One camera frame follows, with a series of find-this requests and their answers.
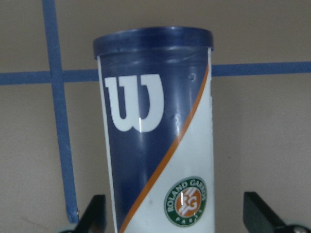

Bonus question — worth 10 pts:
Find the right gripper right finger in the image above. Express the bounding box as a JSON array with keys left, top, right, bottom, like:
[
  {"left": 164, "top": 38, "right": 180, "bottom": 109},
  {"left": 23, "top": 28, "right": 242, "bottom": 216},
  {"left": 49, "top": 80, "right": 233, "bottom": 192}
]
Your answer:
[{"left": 243, "top": 192, "right": 292, "bottom": 233}]

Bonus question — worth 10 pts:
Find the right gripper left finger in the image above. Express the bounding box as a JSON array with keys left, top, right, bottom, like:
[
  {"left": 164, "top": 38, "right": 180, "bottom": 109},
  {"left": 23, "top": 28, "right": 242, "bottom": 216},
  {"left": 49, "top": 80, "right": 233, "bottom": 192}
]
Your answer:
[{"left": 73, "top": 194, "right": 106, "bottom": 233}]

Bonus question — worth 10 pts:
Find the white blue tennis ball can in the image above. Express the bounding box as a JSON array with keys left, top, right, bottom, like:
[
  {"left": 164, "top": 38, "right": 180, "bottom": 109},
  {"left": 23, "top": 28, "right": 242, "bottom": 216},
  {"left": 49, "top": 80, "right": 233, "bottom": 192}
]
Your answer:
[{"left": 93, "top": 27, "right": 215, "bottom": 233}]

